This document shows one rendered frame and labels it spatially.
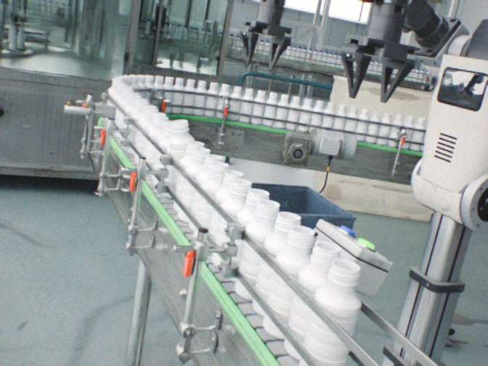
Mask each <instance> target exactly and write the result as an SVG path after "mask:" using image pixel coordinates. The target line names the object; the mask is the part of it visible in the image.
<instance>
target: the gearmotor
mask: <svg viewBox="0 0 488 366"><path fill-rule="evenodd" d="M355 151H357V138H356V137H355V136H354V135H353V134H347V133H343V132H337V131H331V130H325V129H316V128H314V129H312V130H311V131H310V133H309V135H308V134H305V133H299V132H294V131H288V132H286V133H285V141H284V145H283V149H282V156H281V159H282V165H283V166H286V165H287V164H288V165H294V166H303V167H307V165H308V160H309V154H310V155H318V156H324V157H328V159H330V160H329V161H328V167H327V170H326V171H327V172H326V176H325V183H324V186H323V188H322V189H321V191H320V192H319V194H321V193H322V191H323V190H324V188H325V185H326V182H327V178H328V171H329V170H330V162H331V160H332V159H333V158H338V159H344V160H351V159H352V158H353V157H354V154H355Z"/></svg>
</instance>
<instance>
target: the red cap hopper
mask: <svg viewBox="0 0 488 366"><path fill-rule="evenodd" d="M331 1H332V0H326V2H325V8H324V12H323V16H322V24H321V25H318V22H319V18H320V11H321V7H322V0H318V2H317V9H316V13H315V17H314V21H313V24H309V23H303V22H297V21H293V20H285V19H281V23H285V24H289V25H297V26H301V27H306V28H309V29H308V31H306V32H305V33H303V34H302V35H300V36H299V37H297V38H295V39H294V42H297V41H298V40H299V39H300V38H303V37H304V36H305V35H307V34H308V33H310V32H311V35H309V36H307V37H306V38H305V39H304V40H302V41H301V42H302V44H305V42H306V41H308V40H309V39H310V40H309V48H308V51H309V49H313V46H314V38H316V35H317V34H318V33H320V35H319V39H318V44H317V50H318V51H317V53H318V54H319V53H320V51H321V50H322V44H323V39H324V35H325V28H326V24H327V20H328V16H329V13H330V6H331ZM257 34H259V33H257ZM260 39H262V40H264V34H259V38H258V41H257V44H259V42H260ZM258 67H259V66H258ZM258 67H257V68H255V67H254V64H250V68H249V71H253V72H258ZM307 76H308V75H307V74H303V78H302V79H301V80H305V81H306V80H307ZM314 80H316V78H313V77H312V75H311V77H310V81H313V82H314ZM255 85H256V76H248V77H247V83H246V87H245V92H246V89H253V93H254V89H255ZM305 87H306V86H305V85H301V86H300V90H299V94H298V97H300V102H299V104H300V106H301V103H302V102H303V98H304V91H305ZM313 88H314V87H313V86H309V88H308V92H307V97H306V98H307V99H312V92H313Z"/></svg>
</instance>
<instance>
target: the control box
mask: <svg viewBox="0 0 488 366"><path fill-rule="evenodd" d="M313 231H314V232H317V233H318V234H319V235H318V237H317V241H326V242H330V243H334V245H337V246H338V247H339V248H340V249H341V250H340V253H339V254H340V258H339V259H343V260H347V261H352V262H354V263H356V264H358V265H359V266H360V268H361V269H360V271H359V273H360V276H359V279H358V281H359V284H358V286H357V289H356V291H357V292H359V293H362V294H364V295H366V296H369V297H370V298H374V297H375V294H376V293H377V291H378V289H379V287H380V286H381V285H382V284H383V281H384V279H385V278H386V275H387V273H388V272H389V270H390V268H391V266H392V263H391V262H390V261H389V260H388V259H386V258H384V256H382V255H380V254H379V253H378V252H376V251H375V249H372V248H368V247H367V246H366V245H363V244H362V243H361V242H360V241H359V239H358V238H357V236H353V235H350V234H349V233H348V232H345V231H344V230H343V229H341V228H340V227H337V226H335V225H333V224H330V223H327V222H326V221H325V220H321V219H320V220H319V221H318V223H317V226H316V227H315V228H314V229H313Z"/></svg>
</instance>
